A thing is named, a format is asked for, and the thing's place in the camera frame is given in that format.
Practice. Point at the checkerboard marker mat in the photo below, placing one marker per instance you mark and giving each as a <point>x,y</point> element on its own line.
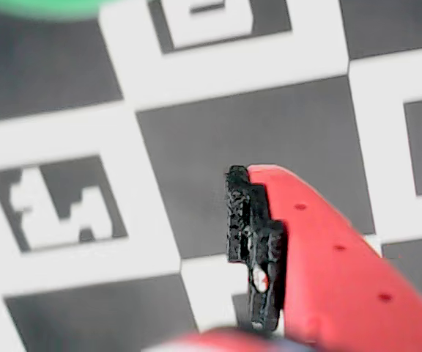
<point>233,128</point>

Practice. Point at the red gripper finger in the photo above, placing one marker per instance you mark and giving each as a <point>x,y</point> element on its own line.
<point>343,293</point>
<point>225,342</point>

